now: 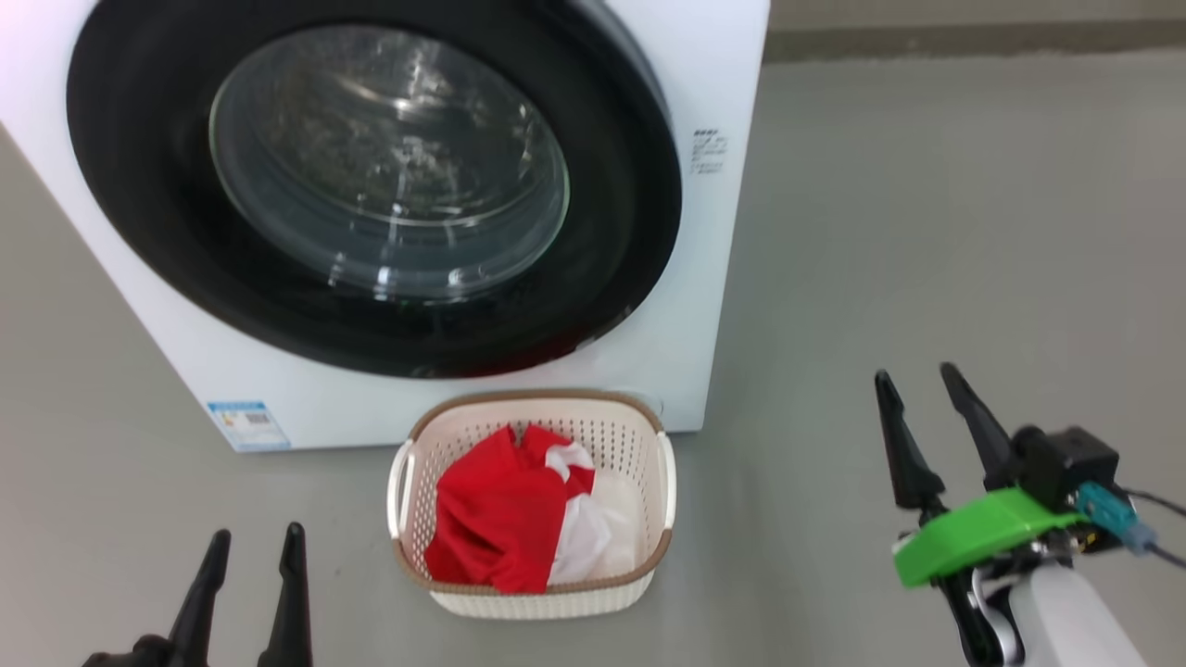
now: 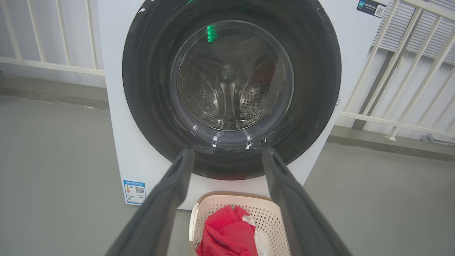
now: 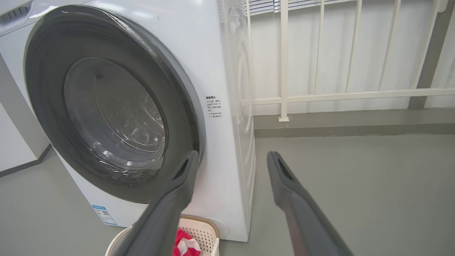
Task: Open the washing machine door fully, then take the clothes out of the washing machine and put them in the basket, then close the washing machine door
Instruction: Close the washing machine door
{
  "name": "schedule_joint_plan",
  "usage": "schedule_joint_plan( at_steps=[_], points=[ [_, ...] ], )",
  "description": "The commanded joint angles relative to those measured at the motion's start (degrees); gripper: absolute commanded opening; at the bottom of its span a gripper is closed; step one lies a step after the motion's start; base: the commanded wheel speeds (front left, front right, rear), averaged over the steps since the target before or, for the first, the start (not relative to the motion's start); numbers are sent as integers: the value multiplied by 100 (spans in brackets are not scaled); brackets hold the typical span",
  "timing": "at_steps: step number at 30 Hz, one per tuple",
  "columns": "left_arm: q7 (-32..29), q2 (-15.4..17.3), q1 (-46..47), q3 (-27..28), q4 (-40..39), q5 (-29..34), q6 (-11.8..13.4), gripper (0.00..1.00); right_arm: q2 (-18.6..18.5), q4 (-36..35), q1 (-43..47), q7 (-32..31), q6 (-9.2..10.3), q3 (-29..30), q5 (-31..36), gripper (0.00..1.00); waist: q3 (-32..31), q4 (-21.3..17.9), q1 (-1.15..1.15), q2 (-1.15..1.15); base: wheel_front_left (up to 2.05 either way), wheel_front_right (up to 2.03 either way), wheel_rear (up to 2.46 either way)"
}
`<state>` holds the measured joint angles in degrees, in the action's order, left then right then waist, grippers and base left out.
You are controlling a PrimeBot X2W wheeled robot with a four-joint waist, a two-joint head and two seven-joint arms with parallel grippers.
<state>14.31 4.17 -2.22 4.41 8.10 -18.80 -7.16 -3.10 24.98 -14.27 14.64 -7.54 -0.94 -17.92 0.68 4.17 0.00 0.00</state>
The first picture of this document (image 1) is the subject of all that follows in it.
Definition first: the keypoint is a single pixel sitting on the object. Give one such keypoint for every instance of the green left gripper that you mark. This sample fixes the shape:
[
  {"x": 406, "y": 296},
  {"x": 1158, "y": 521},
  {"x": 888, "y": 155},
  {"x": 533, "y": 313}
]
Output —
[{"x": 130, "y": 653}]

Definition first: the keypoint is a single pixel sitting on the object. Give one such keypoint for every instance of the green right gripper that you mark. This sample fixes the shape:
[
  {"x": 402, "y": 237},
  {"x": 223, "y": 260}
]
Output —
[{"x": 982, "y": 533}]

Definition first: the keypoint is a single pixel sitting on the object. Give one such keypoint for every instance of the red and white garment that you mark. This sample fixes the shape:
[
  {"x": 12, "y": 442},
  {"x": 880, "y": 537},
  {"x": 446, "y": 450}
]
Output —
[{"x": 491, "y": 509}]

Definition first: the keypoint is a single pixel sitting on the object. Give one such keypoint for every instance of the black round glass washer door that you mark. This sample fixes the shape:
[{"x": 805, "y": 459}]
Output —
[{"x": 157, "y": 204}]

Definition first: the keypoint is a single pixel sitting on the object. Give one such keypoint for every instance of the white washing machine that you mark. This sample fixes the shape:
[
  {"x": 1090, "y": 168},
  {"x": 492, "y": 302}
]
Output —
[{"x": 704, "y": 306}]

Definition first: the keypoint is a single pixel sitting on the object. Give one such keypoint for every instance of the cream perforated laundry basket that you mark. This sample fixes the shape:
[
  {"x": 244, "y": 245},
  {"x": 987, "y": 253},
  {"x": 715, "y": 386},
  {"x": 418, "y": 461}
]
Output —
[{"x": 639, "y": 435}]

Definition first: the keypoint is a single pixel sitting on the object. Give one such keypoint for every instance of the blue energy label sticker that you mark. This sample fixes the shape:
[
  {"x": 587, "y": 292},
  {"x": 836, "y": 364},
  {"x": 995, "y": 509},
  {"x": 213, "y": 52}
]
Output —
[{"x": 248, "y": 424}]

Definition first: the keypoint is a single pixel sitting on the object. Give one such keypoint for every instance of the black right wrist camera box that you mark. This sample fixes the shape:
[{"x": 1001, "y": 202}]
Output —
[{"x": 1066, "y": 463}]

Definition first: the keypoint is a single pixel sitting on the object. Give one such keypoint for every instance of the teal right camera connector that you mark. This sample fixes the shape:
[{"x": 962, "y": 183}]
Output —
[{"x": 1112, "y": 514}]

